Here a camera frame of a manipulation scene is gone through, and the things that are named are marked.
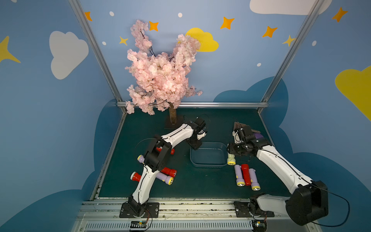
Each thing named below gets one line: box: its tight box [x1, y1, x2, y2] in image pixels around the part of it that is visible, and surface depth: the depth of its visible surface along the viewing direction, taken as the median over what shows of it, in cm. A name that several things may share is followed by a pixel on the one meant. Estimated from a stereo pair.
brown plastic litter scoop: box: [233, 121, 247, 131], surface depth 113 cm
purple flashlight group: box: [234, 164, 246, 187], surface depth 86 cm
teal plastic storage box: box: [189, 142, 228, 168], surface depth 95 cm
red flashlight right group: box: [241, 163, 252, 186], surface depth 87 cm
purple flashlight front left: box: [156, 172, 175, 186], surface depth 84 cm
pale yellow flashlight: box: [227, 153, 237, 166], surface depth 81 cm
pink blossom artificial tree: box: [125, 20, 203, 125], surface depth 70 cm
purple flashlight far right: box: [248, 168, 261, 191], surface depth 84 cm
